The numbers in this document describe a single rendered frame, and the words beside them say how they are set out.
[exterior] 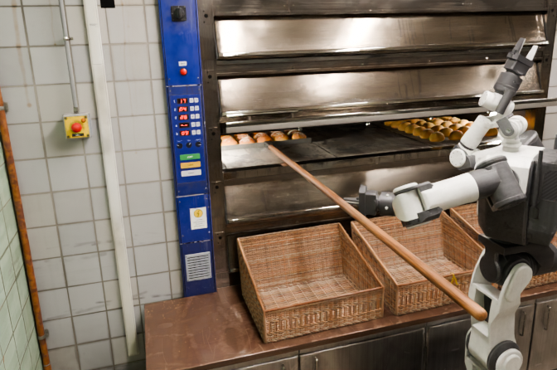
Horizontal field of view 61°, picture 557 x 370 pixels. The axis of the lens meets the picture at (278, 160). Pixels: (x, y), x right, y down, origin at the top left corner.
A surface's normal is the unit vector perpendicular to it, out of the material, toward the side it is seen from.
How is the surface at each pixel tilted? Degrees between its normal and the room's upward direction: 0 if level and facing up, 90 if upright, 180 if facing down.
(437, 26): 70
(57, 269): 90
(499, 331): 90
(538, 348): 90
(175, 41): 90
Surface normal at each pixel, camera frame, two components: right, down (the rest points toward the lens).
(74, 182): 0.28, 0.25
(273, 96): 0.26, -0.10
